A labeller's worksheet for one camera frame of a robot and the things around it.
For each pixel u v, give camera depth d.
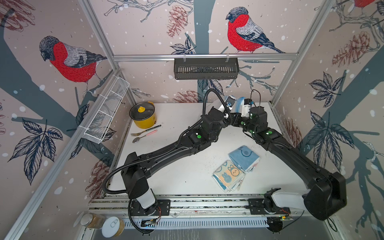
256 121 0.58
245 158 0.89
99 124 0.85
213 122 0.49
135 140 1.01
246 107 0.70
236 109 0.73
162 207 0.73
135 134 1.01
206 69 1.05
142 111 1.01
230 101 0.54
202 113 0.50
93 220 0.63
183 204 0.76
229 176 0.82
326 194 0.39
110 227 0.65
